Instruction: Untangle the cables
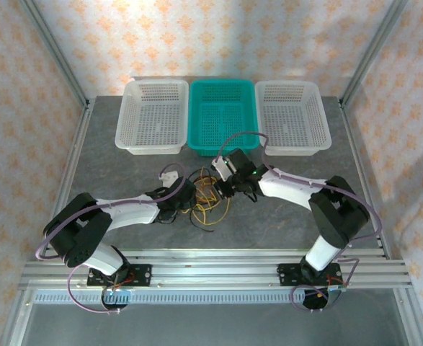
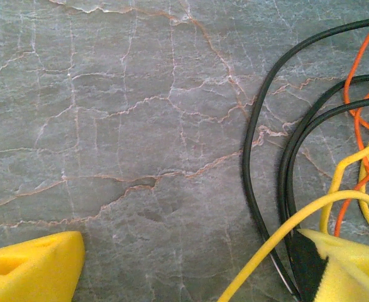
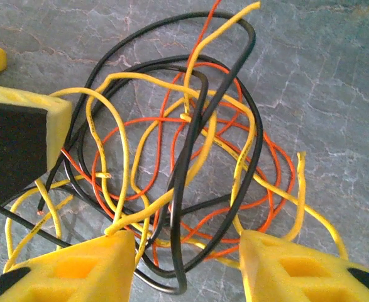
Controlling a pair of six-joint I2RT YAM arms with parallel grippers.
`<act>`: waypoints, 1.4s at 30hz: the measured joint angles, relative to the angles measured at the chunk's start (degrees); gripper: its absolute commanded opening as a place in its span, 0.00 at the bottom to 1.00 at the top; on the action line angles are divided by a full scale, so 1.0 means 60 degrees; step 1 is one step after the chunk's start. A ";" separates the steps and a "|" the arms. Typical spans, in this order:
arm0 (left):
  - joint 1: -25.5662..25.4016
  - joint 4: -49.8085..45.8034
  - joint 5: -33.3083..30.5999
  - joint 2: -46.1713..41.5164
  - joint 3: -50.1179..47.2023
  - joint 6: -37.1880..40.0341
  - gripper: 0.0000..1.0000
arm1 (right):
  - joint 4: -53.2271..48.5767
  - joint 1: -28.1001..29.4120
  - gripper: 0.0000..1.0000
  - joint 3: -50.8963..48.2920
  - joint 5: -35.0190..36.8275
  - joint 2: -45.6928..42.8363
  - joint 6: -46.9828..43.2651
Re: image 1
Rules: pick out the white perforated plastic basket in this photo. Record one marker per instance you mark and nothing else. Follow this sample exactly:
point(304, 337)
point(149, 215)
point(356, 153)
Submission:
point(290, 119)
point(142, 115)

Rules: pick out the teal perforated plastic basket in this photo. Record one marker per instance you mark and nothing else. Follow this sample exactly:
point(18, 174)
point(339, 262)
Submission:
point(211, 119)

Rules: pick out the aluminium frame post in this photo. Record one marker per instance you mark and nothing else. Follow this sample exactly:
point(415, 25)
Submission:
point(374, 50)
point(56, 50)

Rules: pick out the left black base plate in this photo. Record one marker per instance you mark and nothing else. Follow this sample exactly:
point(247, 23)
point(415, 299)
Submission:
point(141, 275)

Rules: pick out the small circuit board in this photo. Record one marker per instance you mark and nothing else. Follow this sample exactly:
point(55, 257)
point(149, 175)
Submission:
point(114, 291)
point(337, 287)

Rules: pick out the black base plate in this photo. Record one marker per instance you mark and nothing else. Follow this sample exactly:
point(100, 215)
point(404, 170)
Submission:
point(141, 275)
point(287, 274)

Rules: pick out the aluminium mounting rail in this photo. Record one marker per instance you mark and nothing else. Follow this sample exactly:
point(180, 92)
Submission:
point(214, 274)

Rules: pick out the aluminium table side rail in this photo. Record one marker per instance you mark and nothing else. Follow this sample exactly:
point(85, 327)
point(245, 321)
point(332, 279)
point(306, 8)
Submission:
point(68, 180)
point(363, 180)

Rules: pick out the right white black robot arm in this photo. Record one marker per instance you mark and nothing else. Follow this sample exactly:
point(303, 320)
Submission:
point(287, 187)

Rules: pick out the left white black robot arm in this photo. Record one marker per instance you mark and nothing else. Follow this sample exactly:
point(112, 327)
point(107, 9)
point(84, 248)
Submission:
point(132, 216)

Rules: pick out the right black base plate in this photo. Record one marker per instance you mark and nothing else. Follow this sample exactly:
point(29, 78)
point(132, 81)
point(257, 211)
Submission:
point(287, 274)

